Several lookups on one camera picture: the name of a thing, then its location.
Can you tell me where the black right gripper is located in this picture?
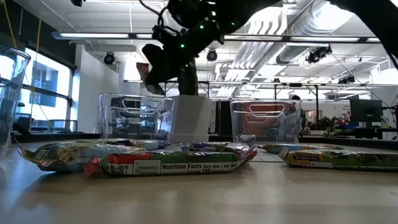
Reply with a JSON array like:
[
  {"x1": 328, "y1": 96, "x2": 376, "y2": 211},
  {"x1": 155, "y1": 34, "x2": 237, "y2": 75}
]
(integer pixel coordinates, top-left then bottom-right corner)
[{"x1": 141, "y1": 17, "x2": 225, "y2": 86}]

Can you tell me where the red granola bar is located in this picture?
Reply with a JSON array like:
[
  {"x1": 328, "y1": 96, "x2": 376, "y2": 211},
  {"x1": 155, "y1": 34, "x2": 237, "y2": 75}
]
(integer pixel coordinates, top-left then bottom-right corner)
[
  {"x1": 83, "y1": 149, "x2": 258, "y2": 177},
  {"x1": 136, "y1": 61, "x2": 166, "y2": 96}
]

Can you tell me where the green cactus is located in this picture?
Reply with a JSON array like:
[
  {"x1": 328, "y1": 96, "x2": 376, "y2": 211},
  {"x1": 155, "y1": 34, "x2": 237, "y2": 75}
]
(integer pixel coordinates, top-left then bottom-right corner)
[{"x1": 177, "y1": 57, "x2": 199, "y2": 96}]

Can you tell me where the clear plastic bin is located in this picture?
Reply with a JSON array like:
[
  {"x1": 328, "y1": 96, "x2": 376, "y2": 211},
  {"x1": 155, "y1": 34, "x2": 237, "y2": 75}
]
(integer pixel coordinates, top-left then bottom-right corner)
[
  {"x1": 229, "y1": 99, "x2": 303, "y2": 146},
  {"x1": 98, "y1": 92, "x2": 176, "y2": 141},
  {"x1": 0, "y1": 43, "x2": 32, "y2": 160}
]

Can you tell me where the white hexagonal plant pot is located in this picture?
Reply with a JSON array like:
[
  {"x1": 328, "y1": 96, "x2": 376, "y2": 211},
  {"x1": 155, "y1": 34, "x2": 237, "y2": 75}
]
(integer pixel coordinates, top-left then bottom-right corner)
[{"x1": 169, "y1": 95, "x2": 213, "y2": 144}]

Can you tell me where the long ceiling light bar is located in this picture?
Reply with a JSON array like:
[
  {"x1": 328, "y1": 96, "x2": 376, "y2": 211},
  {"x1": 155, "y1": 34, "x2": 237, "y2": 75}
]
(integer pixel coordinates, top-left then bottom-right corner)
[
  {"x1": 223, "y1": 34, "x2": 382, "y2": 44},
  {"x1": 51, "y1": 30, "x2": 154, "y2": 40}
]

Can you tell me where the dark office monitor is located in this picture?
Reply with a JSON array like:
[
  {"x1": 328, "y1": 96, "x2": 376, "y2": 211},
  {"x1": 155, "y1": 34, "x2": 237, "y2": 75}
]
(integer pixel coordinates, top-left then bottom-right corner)
[{"x1": 349, "y1": 98, "x2": 384, "y2": 124}]

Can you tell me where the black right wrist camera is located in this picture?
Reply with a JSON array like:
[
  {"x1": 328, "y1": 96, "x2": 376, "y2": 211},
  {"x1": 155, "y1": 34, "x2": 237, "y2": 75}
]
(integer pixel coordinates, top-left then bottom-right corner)
[{"x1": 151, "y1": 24, "x2": 175, "y2": 43}]

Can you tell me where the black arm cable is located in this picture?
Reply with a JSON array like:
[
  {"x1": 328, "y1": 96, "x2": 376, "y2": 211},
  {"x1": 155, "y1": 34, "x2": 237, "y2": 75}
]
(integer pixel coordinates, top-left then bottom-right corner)
[{"x1": 138, "y1": 0, "x2": 170, "y2": 30}]

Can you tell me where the silver ventilation duct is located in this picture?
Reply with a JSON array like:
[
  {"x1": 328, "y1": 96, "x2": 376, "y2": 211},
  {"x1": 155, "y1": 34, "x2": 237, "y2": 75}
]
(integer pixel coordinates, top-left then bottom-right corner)
[{"x1": 275, "y1": 0, "x2": 354, "y2": 65}]

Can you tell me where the black ceiling camera cluster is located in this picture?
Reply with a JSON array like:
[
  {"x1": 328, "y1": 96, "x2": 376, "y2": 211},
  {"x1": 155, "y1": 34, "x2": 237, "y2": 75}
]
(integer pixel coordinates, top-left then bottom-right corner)
[{"x1": 306, "y1": 45, "x2": 333, "y2": 65}]

